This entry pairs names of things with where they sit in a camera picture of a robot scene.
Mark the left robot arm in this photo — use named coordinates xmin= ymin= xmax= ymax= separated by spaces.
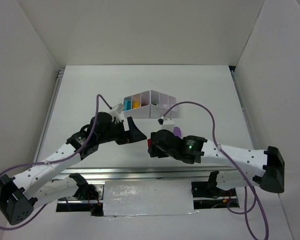
xmin=0 ymin=112 xmax=147 ymax=230

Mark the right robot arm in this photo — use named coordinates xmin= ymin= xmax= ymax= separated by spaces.
xmin=148 ymin=129 xmax=285 ymax=194

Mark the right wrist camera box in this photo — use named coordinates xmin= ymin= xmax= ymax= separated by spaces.
xmin=158 ymin=118 xmax=175 ymax=132

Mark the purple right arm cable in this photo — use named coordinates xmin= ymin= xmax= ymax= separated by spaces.
xmin=159 ymin=101 xmax=270 ymax=240

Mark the teal frog flower lego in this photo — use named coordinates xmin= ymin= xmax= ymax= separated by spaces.
xmin=123 ymin=97 xmax=132 ymax=111

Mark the yellow butterfly lego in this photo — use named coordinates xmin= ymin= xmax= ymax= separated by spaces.
xmin=132 ymin=102 xmax=139 ymax=109

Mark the light tan lego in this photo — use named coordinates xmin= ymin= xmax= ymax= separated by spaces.
xmin=132 ymin=101 xmax=141 ymax=108

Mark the white divided organizer bin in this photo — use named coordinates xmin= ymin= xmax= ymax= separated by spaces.
xmin=123 ymin=90 xmax=177 ymax=119

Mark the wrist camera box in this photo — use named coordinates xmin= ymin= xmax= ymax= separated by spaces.
xmin=109 ymin=103 xmax=124 ymax=119
xmin=158 ymin=118 xmax=175 ymax=132

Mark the small red lego brick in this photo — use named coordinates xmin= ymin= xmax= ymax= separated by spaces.
xmin=147 ymin=139 xmax=152 ymax=148

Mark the purple oval lego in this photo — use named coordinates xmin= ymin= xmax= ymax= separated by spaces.
xmin=173 ymin=126 xmax=182 ymax=138

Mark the aluminium frame rail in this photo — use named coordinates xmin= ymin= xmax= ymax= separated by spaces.
xmin=34 ymin=65 xmax=257 ymax=179

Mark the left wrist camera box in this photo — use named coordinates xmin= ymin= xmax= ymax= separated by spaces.
xmin=109 ymin=103 xmax=124 ymax=119

